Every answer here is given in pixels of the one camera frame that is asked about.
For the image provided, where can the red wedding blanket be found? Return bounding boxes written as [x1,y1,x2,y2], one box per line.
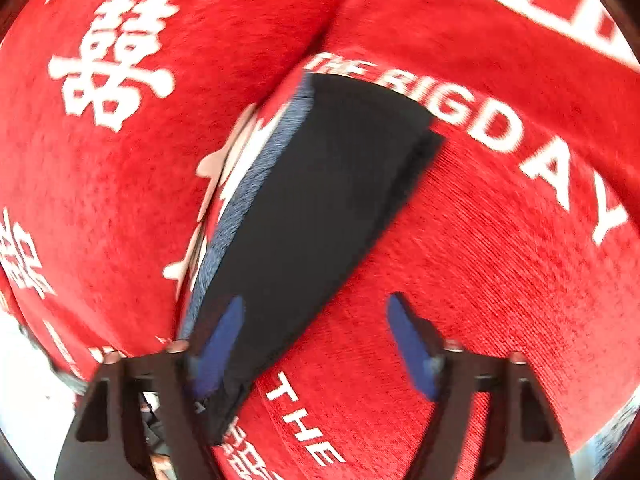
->
[1,0,639,479]

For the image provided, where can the black pants with patterned stripe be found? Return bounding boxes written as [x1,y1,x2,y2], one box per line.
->
[181,74,442,445]

